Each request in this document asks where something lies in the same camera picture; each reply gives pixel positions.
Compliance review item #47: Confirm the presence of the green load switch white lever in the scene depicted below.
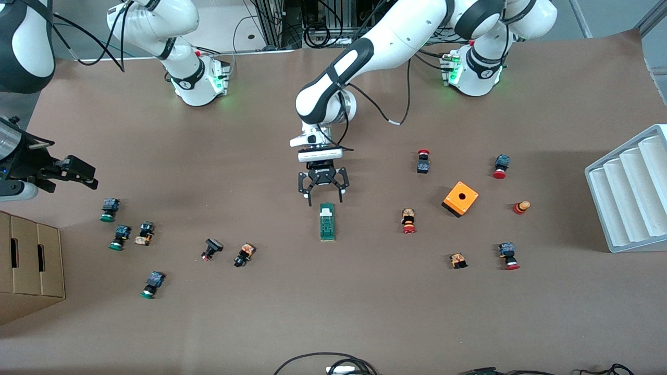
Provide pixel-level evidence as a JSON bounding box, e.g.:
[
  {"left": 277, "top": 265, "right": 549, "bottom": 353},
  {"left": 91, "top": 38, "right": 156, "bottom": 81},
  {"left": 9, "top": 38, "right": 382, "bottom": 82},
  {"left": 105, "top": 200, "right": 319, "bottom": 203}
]
[{"left": 319, "top": 202, "right": 337, "bottom": 242}]

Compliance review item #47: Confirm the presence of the black pushbutton orange block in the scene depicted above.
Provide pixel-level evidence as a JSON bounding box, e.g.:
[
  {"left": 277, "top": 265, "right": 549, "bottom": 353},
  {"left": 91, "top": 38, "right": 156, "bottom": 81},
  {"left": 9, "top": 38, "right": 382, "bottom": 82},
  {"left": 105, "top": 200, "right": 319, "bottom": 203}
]
[
  {"left": 134, "top": 221, "right": 156, "bottom": 246},
  {"left": 233, "top": 243, "right": 256, "bottom": 268}
]

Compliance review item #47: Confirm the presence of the brown cardboard box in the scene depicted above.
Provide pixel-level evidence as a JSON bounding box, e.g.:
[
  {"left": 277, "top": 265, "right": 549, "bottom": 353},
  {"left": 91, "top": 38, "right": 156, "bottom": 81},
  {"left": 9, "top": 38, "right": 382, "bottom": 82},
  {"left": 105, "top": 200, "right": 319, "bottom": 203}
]
[{"left": 0, "top": 211, "right": 66, "bottom": 326}]

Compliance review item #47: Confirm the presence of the black square head pushbutton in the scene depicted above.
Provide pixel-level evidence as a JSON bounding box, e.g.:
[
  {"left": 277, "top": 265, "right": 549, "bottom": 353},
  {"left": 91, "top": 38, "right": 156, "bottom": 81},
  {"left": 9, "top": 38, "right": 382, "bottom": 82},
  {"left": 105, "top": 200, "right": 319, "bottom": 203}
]
[{"left": 201, "top": 238, "right": 224, "bottom": 261}]

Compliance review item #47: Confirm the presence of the aluminium profile rack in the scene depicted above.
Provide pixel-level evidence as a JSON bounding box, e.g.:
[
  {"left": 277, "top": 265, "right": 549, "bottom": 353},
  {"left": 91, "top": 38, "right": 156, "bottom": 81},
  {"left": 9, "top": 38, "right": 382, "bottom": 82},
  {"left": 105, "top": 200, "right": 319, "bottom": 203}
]
[{"left": 255, "top": 0, "right": 402, "bottom": 48}]

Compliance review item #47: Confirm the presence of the white ribbed plastic tray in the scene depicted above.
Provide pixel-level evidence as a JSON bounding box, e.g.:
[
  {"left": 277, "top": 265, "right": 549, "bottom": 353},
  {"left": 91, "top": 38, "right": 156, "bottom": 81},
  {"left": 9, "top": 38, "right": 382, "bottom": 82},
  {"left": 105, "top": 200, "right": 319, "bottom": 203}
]
[{"left": 585, "top": 124, "right": 667, "bottom": 254}]

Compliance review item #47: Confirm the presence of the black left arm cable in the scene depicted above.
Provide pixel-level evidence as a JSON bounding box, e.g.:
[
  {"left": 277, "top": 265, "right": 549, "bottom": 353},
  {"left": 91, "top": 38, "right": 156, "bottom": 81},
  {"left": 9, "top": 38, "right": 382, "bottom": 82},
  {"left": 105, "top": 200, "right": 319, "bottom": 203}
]
[{"left": 339, "top": 52, "right": 412, "bottom": 157}]

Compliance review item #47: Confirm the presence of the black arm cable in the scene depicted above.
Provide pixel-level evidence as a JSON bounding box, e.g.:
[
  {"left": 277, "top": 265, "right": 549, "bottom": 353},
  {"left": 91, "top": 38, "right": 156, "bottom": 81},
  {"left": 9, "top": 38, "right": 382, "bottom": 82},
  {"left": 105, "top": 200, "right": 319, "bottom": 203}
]
[
  {"left": 339, "top": 52, "right": 412, "bottom": 157},
  {"left": 50, "top": 0, "right": 128, "bottom": 72}
]

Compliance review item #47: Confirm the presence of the orange button enclosure box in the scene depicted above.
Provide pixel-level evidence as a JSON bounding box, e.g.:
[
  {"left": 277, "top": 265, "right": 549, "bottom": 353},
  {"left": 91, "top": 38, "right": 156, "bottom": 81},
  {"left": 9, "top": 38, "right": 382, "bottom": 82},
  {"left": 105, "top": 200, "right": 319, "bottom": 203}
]
[{"left": 442, "top": 181, "right": 479, "bottom": 218}]

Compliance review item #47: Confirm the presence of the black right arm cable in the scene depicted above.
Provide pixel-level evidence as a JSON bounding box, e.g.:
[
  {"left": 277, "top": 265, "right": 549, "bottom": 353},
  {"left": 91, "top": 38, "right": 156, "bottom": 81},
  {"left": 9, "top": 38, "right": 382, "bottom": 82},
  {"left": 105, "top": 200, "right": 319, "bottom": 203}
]
[{"left": 50, "top": 0, "right": 128, "bottom": 72}]

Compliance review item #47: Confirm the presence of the coiled black cable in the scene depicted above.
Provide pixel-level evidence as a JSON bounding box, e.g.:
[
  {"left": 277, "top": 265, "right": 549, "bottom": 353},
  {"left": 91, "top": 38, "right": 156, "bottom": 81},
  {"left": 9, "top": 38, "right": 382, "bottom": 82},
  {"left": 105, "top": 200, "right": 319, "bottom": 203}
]
[{"left": 303, "top": 21, "right": 335, "bottom": 49}]

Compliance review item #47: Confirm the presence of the black looped cable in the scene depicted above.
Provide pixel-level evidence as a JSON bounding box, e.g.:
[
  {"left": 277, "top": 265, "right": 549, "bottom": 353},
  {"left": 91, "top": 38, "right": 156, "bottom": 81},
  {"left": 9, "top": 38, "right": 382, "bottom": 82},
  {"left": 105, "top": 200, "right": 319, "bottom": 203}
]
[{"left": 274, "top": 353, "right": 378, "bottom": 375}]

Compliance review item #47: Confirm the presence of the black cable with connector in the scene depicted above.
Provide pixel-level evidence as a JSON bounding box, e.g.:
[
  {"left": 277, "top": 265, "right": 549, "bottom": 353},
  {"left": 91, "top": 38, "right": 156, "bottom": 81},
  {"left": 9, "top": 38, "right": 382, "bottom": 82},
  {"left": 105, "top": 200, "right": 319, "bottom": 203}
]
[{"left": 461, "top": 367, "right": 558, "bottom": 375}]

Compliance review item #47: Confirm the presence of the thin black tangled cable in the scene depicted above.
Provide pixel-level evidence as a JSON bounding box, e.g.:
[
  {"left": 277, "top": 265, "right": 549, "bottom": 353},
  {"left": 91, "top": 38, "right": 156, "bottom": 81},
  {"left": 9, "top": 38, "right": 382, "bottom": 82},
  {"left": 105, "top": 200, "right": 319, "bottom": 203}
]
[{"left": 578, "top": 364, "right": 636, "bottom": 375}]

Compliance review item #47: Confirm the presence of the grey aluminium frame bar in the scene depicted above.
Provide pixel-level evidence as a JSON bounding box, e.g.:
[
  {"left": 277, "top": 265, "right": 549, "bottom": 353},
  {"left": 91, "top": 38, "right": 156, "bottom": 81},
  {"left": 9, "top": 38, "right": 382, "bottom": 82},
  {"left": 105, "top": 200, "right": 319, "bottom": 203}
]
[{"left": 635, "top": 0, "right": 667, "bottom": 37}]

